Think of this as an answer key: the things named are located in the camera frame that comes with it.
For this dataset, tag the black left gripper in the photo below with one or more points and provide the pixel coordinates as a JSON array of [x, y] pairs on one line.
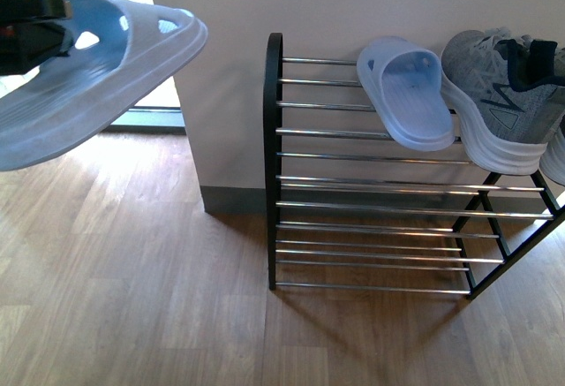
[[30, 34]]

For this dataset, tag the light blue slipper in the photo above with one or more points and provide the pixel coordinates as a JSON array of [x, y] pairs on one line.
[[73, 98], [403, 83]]

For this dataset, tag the grey knit sneaker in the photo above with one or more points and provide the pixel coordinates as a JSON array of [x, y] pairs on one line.
[[507, 93], [552, 161]]

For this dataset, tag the black metal shoe rack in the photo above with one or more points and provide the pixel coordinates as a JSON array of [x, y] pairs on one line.
[[379, 234]]

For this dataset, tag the dark window frame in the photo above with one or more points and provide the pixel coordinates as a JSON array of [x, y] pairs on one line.
[[150, 120]]

